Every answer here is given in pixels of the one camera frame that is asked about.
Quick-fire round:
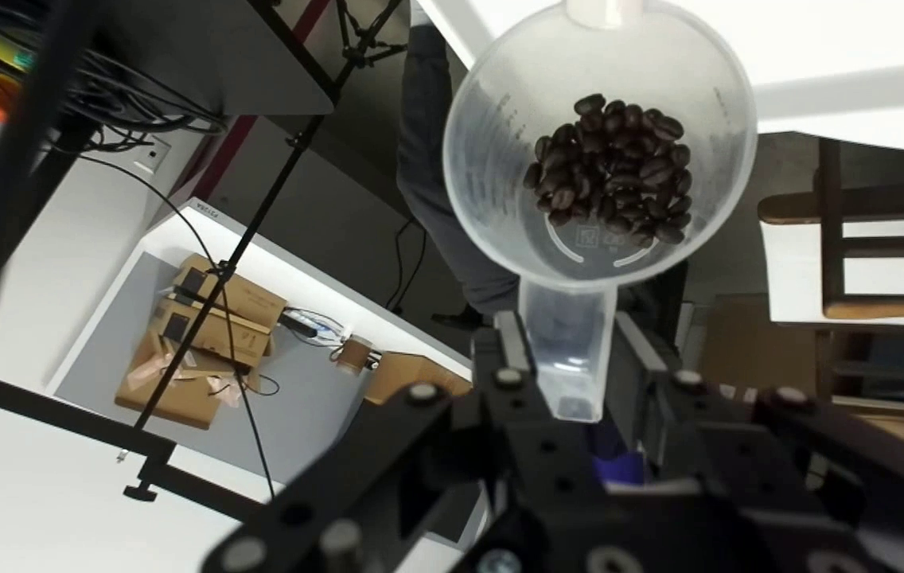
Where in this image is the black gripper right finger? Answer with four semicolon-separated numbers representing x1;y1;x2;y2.
607;313;682;428

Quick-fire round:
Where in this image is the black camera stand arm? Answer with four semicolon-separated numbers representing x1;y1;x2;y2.
0;0;413;507

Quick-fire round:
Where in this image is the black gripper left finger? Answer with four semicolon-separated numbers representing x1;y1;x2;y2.
471;313;535;428

